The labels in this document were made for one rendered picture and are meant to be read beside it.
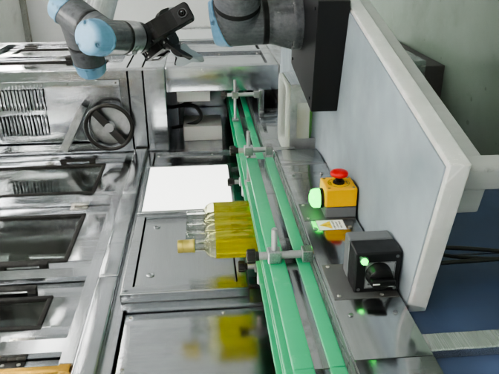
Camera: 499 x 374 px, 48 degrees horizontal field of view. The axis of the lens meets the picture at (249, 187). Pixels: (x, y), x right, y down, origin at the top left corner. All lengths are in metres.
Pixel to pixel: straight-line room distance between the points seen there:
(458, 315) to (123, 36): 0.87
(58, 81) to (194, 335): 1.45
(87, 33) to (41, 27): 4.61
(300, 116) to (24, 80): 1.31
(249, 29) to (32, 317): 0.92
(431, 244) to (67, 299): 1.04
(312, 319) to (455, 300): 0.26
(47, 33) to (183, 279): 4.51
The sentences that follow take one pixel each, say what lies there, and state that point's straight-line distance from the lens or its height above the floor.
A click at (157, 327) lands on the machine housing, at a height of 1.22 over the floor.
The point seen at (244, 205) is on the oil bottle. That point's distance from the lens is 1.58.
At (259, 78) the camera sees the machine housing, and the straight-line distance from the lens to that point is 2.46.
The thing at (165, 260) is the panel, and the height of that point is 1.21.
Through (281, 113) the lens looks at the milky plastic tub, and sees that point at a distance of 1.83.
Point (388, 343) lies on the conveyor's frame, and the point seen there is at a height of 0.81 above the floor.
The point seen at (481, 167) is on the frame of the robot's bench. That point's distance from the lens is 0.91.
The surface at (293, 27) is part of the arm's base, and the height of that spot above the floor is 0.85.
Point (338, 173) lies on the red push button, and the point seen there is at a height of 0.80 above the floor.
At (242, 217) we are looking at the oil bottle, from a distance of 1.53.
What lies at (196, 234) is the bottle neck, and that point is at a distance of 1.49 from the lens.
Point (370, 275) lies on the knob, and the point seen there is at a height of 0.81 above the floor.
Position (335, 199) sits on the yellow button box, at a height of 0.80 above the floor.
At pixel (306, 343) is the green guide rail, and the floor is 0.94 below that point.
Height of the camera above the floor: 1.08
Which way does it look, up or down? 4 degrees down
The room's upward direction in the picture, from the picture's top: 92 degrees counter-clockwise
